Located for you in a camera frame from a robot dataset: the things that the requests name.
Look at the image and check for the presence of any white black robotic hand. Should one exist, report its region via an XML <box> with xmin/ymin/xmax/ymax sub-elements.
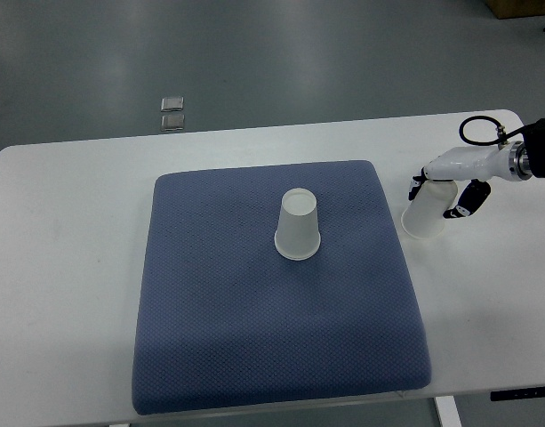
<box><xmin>408</xmin><ymin>141</ymin><xmax>533</xmax><ymax>219</ymax></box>

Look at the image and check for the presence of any white paper cup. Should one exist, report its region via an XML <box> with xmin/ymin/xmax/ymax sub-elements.
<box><xmin>274</xmin><ymin>188</ymin><xmax>321</xmax><ymax>261</ymax></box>
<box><xmin>401</xmin><ymin>180</ymin><xmax>458</xmax><ymax>239</ymax></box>

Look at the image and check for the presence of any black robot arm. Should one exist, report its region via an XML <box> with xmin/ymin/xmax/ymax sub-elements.
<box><xmin>522</xmin><ymin>118</ymin><xmax>545</xmax><ymax>178</ymax></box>

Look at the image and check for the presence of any brown cardboard box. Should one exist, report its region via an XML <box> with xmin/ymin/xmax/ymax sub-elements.
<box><xmin>485</xmin><ymin>0</ymin><xmax>545</xmax><ymax>20</ymax></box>

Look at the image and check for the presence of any white paper cup on cushion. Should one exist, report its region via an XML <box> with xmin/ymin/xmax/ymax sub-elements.
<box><xmin>274</xmin><ymin>188</ymin><xmax>321</xmax><ymax>261</ymax></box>

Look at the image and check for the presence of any black table control panel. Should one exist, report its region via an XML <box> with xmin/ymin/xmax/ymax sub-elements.
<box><xmin>490</xmin><ymin>386</ymin><xmax>545</xmax><ymax>402</ymax></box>

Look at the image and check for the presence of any white table leg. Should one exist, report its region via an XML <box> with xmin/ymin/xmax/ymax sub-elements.
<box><xmin>434</xmin><ymin>396</ymin><xmax>462</xmax><ymax>427</ymax></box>

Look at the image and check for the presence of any blue mesh cushion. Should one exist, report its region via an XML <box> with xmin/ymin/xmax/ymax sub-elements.
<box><xmin>132</xmin><ymin>160</ymin><xmax>431</xmax><ymax>415</ymax></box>

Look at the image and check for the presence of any lower metal floor plate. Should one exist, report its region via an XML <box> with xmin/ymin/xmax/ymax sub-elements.
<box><xmin>161</xmin><ymin>114</ymin><xmax>185</xmax><ymax>132</ymax></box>

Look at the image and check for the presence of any metal floor plate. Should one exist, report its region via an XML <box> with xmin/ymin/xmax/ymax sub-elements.
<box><xmin>161</xmin><ymin>114</ymin><xmax>185</xmax><ymax>132</ymax></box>
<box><xmin>161</xmin><ymin>96</ymin><xmax>184</xmax><ymax>112</ymax></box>

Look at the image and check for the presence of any upper metal floor plate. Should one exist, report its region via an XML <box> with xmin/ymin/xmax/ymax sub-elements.
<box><xmin>161</xmin><ymin>96</ymin><xmax>184</xmax><ymax>112</ymax></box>

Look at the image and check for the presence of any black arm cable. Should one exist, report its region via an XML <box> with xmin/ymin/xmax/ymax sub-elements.
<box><xmin>459</xmin><ymin>116</ymin><xmax>540</xmax><ymax>147</ymax></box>

